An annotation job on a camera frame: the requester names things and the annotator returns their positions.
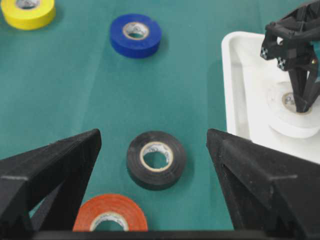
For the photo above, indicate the blue tape roll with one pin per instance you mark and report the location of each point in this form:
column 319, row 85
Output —
column 135, row 35

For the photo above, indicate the black tape roll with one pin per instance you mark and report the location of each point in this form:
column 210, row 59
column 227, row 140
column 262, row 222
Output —
column 155, row 160

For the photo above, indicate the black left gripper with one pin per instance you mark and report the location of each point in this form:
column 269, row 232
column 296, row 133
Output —
column 294, row 41

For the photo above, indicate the yellow tape roll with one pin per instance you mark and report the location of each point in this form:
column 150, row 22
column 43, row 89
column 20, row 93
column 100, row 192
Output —
column 28, row 14

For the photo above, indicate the orange tape roll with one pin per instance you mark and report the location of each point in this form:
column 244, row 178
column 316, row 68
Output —
column 110, row 207

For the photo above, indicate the white plastic case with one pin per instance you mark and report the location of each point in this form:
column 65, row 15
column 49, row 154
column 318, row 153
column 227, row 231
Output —
column 247, row 78

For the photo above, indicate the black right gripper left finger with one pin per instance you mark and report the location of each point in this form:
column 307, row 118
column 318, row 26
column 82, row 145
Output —
column 42, row 189

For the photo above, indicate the white tape roll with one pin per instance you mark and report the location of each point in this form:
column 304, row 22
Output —
column 283, row 117

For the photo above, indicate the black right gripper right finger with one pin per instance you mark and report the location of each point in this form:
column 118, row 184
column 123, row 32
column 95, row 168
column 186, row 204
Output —
column 266, row 189

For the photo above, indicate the green table cloth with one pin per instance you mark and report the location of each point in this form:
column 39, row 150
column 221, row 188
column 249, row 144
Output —
column 66, row 78

